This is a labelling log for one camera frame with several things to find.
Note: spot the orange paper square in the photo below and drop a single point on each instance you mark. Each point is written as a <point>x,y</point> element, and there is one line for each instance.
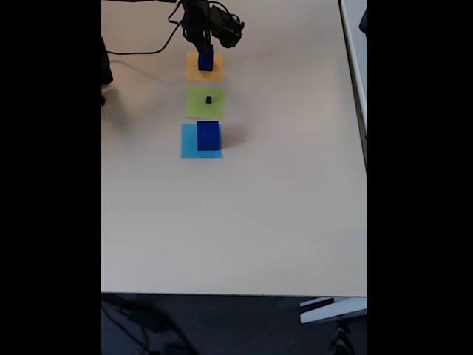
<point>192,72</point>

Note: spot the medium blue cube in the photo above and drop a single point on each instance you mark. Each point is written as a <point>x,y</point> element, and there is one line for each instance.
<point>205,63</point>

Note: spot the green paper square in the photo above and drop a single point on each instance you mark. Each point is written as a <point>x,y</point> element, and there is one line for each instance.
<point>196,107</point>

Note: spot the white table foot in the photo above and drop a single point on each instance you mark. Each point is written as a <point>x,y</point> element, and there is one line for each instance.
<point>332,312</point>

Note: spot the light blue paper square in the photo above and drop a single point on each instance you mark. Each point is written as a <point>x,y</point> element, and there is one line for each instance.
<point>188,142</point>

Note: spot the large blue cube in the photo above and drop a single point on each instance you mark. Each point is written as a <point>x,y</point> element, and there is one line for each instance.
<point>208,137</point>

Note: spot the dark blue object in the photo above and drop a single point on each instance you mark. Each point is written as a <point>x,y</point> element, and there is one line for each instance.
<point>364,20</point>

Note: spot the white neighbouring table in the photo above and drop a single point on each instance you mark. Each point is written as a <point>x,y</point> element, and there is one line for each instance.
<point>354,37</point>

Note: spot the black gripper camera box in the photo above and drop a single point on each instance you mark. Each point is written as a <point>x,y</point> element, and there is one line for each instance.
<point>229,29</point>

